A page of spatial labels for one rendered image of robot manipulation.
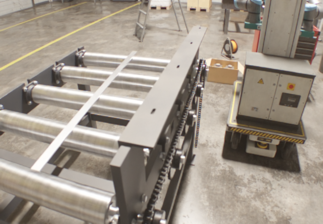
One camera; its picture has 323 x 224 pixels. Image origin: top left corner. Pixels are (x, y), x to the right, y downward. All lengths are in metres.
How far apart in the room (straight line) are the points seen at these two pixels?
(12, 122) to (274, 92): 1.83
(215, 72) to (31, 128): 2.75
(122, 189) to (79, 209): 0.26
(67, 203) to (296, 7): 2.17
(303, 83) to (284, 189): 0.86
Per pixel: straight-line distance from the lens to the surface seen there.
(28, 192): 0.93
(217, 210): 1.89
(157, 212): 0.76
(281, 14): 2.33
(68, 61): 1.93
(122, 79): 1.51
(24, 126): 1.24
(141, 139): 0.58
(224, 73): 3.47
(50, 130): 1.14
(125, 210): 0.66
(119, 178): 0.56
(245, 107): 2.15
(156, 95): 0.75
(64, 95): 1.40
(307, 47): 3.27
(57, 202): 0.85
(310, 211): 2.13
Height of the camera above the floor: 1.53
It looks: 31 degrees down
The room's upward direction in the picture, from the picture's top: straight up
